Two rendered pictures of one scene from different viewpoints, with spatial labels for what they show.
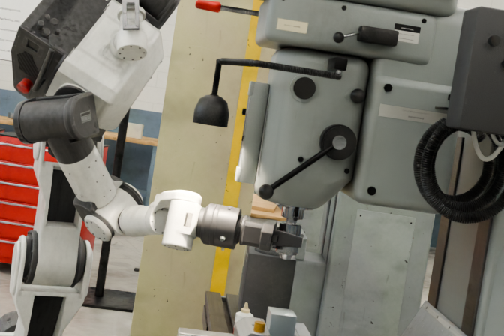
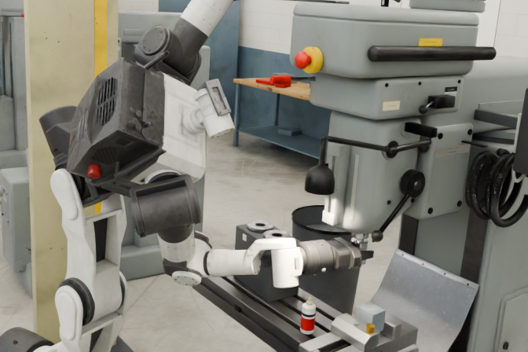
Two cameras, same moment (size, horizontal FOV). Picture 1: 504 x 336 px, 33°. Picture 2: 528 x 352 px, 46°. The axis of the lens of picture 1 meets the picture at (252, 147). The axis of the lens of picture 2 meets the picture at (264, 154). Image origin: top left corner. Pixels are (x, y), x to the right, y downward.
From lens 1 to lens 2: 1.24 m
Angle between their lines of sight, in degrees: 35
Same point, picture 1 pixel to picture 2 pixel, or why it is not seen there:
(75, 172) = (181, 246)
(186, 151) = not seen: hidden behind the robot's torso
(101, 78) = (191, 158)
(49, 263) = (103, 304)
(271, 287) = not seen: hidden behind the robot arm
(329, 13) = (411, 89)
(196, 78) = (56, 59)
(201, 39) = (54, 23)
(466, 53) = not seen: outside the picture
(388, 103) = (440, 147)
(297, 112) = (386, 168)
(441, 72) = (463, 115)
